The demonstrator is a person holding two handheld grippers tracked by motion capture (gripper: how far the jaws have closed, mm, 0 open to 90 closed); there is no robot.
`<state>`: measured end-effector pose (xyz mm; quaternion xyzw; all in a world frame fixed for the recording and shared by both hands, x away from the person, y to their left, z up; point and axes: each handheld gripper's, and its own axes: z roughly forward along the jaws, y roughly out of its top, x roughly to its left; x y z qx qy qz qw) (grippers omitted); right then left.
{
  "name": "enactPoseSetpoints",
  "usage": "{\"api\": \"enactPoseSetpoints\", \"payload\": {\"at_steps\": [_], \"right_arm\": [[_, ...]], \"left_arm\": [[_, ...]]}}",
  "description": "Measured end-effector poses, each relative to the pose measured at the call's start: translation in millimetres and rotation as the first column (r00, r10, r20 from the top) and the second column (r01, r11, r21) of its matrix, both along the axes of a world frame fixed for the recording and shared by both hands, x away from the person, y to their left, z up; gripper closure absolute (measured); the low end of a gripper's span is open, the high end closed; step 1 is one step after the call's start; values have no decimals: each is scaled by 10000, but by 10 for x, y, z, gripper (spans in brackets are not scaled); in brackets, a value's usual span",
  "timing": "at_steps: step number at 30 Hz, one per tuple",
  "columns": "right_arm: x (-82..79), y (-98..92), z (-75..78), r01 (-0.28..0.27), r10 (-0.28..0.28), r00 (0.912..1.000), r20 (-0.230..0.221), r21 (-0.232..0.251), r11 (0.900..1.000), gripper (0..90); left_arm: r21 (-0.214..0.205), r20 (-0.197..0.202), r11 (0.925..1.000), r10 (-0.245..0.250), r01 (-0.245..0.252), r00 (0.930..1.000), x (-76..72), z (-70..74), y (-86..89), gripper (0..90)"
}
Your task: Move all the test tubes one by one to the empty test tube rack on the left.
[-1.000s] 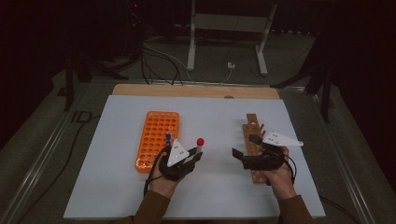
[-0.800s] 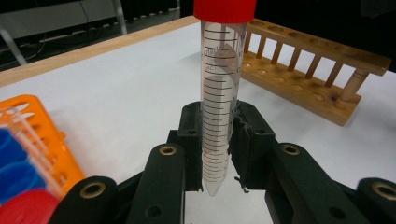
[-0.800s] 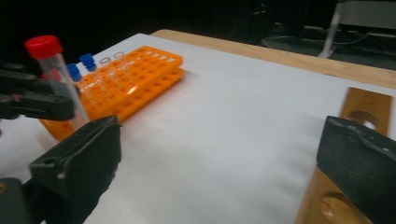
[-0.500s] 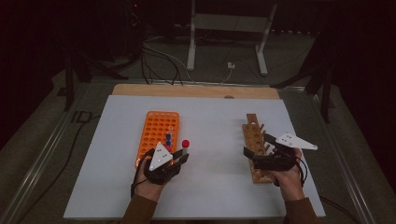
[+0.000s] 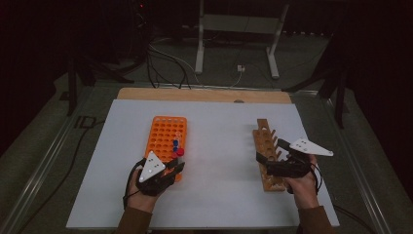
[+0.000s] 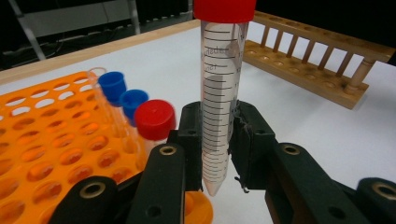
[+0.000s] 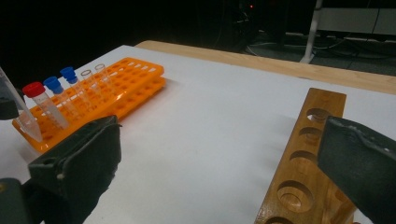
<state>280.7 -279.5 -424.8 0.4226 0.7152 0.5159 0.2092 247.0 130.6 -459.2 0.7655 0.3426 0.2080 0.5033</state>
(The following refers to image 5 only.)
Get orange plastic tube rack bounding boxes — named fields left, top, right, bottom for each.
left=144, top=115, right=188, bottom=182

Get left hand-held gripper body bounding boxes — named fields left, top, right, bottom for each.
left=134, top=150, right=179, bottom=197

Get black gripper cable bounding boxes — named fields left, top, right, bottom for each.
left=310, top=162, right=324, bottom=197
left=122, top=158, right=147, bottom=210

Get wooden test tube rack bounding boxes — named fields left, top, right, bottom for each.
left=252, top=118, right=288, bottom=193

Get white plug with cable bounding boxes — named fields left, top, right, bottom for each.
left=228, top=64, right=246, bottom=89

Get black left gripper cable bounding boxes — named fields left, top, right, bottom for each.
left=122, top=158, right=147, bottom=210

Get black stand legs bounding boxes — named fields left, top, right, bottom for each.
left=65, top=58, right=134, bottom=117
left=282, top=64, right=349, bottom=130

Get white table mat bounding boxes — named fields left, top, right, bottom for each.
left=65, top=98, right=340, bottom=230

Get grey metal stand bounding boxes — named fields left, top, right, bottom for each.
left=194, top=0, right=290, bottom=80

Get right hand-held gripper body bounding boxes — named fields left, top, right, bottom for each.
left=265, top=137, right=334, bottom=179

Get person's right hand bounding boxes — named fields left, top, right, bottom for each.
left=283, top=154, right=321, bottom=211

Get black floor cable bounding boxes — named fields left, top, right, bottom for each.
left=16, top=120, right=106, bottom=234
left=332, top=204, right=375, bottom=234

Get aluminium frame rail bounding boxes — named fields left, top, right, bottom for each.
left=0, top=87, right=95, bottom=234
left=319, top=97, right=393, bottom=234

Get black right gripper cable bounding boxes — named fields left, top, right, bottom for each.
left=310, top=162, right=324, bottom=197

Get person's left hand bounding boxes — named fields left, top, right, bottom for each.
left=125, top=165, right=161, bottom=215

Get bundle of black floor cables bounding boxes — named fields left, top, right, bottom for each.
left=145, top=43, right=193, bottom=90

